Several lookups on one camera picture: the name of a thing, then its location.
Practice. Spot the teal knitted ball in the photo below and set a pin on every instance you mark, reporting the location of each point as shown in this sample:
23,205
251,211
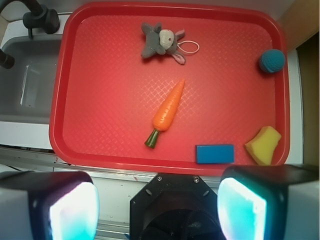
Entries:
272,61

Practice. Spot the yellow sponge piece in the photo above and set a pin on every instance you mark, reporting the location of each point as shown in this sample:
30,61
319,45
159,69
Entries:
262,147

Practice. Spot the grey toy sink basin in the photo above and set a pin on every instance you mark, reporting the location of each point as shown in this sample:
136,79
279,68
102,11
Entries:
26,89

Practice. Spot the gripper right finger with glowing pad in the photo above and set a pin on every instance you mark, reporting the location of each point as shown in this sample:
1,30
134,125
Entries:
280,202

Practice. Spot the red plastic tray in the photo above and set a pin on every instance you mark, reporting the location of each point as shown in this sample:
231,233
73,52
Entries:
106,95

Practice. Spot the blue rectangular block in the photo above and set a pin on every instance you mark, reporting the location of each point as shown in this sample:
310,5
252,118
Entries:
215,154

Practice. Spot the orange toy carrot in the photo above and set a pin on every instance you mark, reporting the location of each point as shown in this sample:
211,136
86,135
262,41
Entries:
165,115

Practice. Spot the grey plush donkey toy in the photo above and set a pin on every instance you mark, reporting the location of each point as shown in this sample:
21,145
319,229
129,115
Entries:
159,41

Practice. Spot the black toy faucet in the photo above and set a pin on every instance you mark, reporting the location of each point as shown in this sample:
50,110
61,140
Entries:
38,17

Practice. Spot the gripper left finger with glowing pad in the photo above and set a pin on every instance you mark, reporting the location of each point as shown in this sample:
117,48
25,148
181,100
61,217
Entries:
48,206

